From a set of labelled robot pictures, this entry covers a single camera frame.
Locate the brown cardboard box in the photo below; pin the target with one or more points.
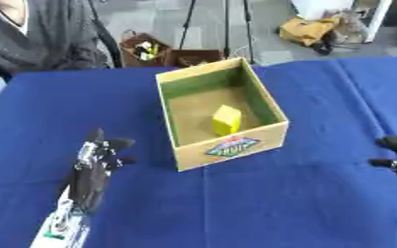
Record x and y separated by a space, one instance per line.
196 57

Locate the yellow block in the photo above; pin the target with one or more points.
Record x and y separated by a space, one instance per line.
226 120

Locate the brown basket with items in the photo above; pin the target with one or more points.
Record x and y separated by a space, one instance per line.
144 50

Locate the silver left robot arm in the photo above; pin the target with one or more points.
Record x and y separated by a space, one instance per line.
62 226

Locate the person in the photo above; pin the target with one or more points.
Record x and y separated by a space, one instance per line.
38 32

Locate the black tripod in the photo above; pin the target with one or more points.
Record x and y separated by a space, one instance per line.
224 25

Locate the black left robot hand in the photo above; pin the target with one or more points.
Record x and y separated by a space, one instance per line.
92 174

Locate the grey soft toy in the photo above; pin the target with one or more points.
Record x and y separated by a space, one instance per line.
351 25

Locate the tan cardboard box green inside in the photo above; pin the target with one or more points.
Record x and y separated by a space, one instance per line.
221 113

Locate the yellow bag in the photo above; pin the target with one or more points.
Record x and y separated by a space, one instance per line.
306 30

